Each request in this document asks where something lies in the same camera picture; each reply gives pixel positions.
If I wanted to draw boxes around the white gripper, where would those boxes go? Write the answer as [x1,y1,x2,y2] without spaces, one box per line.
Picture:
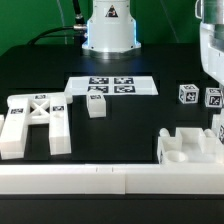
[200,23,224,86]

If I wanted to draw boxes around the white flat tag plate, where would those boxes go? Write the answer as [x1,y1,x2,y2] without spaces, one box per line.
[65,76,158,96]

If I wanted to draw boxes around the white chair back frame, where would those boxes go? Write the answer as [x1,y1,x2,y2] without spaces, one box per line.
[0,92,73,160]

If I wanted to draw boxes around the white tagged cube left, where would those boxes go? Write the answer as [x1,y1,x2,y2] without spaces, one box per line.
[179,84,199,104]

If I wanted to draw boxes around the black cable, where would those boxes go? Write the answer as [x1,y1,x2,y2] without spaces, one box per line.
[26,0,88,46]

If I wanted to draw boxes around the white front rail bar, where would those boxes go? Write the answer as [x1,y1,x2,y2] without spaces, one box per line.
[0,164,224,195]

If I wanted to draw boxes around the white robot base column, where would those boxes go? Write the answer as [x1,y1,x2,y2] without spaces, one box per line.
[82,0,141,59]

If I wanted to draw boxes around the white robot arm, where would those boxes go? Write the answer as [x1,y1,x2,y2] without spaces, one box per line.
[195,0,224,88]

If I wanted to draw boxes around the white chair seat part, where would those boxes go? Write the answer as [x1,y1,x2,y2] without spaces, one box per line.
[157,127,224,164]

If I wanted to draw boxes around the white tagged cube right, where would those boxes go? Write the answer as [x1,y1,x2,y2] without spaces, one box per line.
[205,87,222,108]

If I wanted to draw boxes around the white tagged cube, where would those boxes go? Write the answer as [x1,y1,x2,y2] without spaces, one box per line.
[205,87,222,108]
[179,84,199,104]

